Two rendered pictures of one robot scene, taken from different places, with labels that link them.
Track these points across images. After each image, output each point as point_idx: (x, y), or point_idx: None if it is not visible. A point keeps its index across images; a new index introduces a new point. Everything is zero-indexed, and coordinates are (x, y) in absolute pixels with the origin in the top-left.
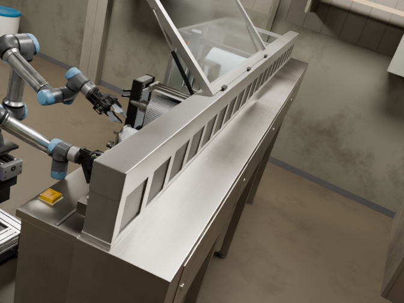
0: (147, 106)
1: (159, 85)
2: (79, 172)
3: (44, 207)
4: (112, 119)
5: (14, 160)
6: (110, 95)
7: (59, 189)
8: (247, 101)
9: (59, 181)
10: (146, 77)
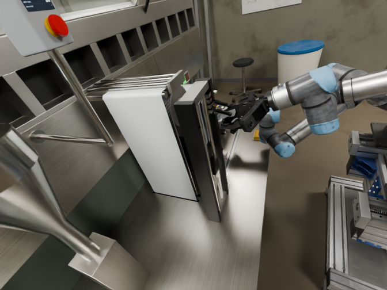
0: (185, 90)
1: (167, 76)
2: (261, 171)
3: (258, 129)
4: (232, 121)
5: (367, 209)
6: (249, 111)
7: (261, 145)
8: (15, 119)
9: (269, 153)
10: (189, 93)
